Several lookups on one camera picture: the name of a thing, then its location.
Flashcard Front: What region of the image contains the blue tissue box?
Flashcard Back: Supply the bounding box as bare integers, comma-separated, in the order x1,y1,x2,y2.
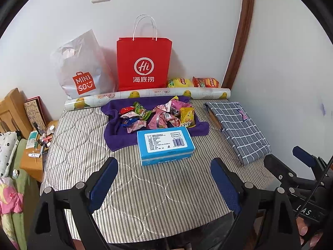
137,126,196,166

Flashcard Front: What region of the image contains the orange chip bag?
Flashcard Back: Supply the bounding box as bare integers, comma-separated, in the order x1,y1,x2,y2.
193,77,221,89

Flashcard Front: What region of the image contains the purple towel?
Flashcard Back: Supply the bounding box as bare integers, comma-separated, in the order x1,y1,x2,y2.
103,96,210,152

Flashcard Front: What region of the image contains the green blanket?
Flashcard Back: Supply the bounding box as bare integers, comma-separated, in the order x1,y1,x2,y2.
0,138,41,250

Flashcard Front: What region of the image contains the yellow chip bag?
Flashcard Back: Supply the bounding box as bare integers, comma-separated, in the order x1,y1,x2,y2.
166,77,194,88

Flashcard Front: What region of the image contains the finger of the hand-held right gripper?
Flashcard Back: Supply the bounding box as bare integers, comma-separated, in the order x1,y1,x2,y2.
264,154,299,188
293,146,326,172

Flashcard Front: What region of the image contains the striped quilted table cover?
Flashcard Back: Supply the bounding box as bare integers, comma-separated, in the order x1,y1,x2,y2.
39,97,281,244

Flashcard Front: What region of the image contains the duck print paper roll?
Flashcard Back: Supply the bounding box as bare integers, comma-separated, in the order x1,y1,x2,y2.
65,88,231,111

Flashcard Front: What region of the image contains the pink cloth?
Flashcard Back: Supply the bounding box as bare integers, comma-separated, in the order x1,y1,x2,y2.
0,177,24,215

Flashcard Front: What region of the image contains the brown board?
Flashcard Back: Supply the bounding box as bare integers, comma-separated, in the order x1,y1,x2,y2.
207,111,224,131

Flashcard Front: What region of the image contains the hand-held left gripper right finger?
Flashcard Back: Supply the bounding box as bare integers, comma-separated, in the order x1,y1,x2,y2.
210,157,302,250

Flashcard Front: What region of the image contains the red paper bag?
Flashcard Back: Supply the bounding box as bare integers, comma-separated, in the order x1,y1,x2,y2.
116,15,173,90

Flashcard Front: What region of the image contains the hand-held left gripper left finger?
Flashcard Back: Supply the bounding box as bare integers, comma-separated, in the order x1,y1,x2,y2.
27,157,119,250

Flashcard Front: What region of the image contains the wooden nightstand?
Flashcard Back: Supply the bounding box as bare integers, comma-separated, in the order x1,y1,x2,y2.
19,120,59,183

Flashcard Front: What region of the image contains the person's right hand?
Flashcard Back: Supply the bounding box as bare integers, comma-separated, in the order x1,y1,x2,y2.
297,219,325,250

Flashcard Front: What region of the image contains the grey checked folded cloth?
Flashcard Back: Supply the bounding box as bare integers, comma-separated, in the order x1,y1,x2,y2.
203,101,271,166

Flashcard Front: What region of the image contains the white plastic shopping bag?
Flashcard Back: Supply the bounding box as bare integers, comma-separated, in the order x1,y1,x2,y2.
50,29,116,98

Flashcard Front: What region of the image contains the brown wooden door frame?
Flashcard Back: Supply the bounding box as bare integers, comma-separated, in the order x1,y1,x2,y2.
221,0,257,89

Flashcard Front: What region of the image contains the pile of snack packets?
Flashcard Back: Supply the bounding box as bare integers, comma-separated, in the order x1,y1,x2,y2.
119,96,195,134

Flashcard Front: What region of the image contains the teal packet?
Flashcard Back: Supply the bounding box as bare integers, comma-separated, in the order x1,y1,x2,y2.
27,131,39,149

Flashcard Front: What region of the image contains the white flowered pillow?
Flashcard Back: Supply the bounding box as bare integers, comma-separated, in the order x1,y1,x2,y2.
0,131,21,178

